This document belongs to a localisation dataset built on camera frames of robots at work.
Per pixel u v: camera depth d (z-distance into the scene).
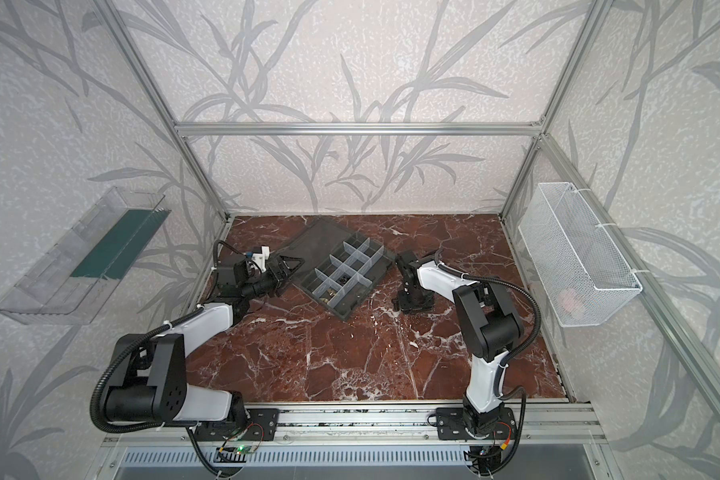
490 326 0.50
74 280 0.64
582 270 0.61
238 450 0.71
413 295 0.81
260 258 0.83
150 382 0.43
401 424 0.75
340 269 0.99
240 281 0.71
